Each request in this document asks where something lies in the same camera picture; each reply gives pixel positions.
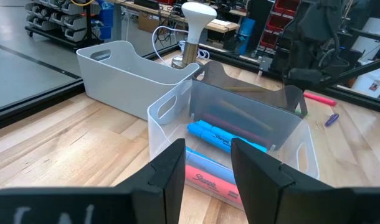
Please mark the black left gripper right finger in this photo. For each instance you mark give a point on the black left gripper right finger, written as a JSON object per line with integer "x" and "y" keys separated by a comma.
{"x": 286, "y": 199}

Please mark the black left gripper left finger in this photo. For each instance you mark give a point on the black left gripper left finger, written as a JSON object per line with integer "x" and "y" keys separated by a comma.
{"x": 146, "y": 202}

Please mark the red highlighter marker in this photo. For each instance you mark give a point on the red highlighter marker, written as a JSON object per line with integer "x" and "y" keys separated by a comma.
{"x": 215, "y": 186}

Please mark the blue marker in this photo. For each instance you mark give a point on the blue marker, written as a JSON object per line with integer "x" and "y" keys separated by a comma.
{"x": 208, "y": 138}
{"x": 208, "y": 166}
{"x": 213, "y": 128}

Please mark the green marker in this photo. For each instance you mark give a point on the green marker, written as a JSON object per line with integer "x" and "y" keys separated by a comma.
{"x": 305, "y": 114}

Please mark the purple marker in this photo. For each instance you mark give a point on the purple marker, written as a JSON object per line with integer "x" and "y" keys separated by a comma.
{"x": 332, "y": 120}

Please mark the red slim marker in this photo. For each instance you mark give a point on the red slim marker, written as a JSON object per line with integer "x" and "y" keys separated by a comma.
{"x": 320, "y": 99}

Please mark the yellow marker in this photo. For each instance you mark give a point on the yellow marker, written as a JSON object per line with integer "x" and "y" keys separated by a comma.
{"x": 244, "y": 89}

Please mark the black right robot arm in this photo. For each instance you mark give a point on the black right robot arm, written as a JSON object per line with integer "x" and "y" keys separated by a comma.
{"x": 314, "y": 25}

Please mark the clear plastic bin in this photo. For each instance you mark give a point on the clear plastic bin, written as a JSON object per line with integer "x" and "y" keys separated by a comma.
{"x": 159, "y": 137}

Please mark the dark smoky plastic bin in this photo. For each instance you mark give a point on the dark smoky plastic bin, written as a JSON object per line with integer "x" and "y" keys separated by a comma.
{"x": 271, "y": 96}

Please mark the white plastic bin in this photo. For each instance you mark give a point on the white plastic bin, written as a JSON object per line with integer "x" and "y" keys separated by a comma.
{"x": 121, "y": 84}

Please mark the blue container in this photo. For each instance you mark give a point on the blue container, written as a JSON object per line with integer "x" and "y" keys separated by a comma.
{"x": 246, "y": 31}

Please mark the cardboard box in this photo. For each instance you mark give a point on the cardboard box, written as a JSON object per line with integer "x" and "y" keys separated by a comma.
{"x": 149, "y": 23}

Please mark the shelf with red bins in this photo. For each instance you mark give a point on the shelf with red bins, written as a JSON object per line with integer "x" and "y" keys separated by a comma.
{"x": 283, "y": 18}

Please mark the wooden desk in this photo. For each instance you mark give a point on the wooden desk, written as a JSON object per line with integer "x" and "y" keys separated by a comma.
{"x": 221, "y": 26}

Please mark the white mushroom table lamp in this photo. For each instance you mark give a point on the white mushroom table lamp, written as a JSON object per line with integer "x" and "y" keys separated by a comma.
{"x": 198, "y": 15}

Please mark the cart with grey bins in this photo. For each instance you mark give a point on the cart with grey bins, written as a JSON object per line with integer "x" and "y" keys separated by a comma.
{"x": 53, "y": 21}

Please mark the black aluminium table frame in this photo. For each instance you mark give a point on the black aluminium table frame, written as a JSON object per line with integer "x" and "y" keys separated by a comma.
{"x": 21, "y": 109}

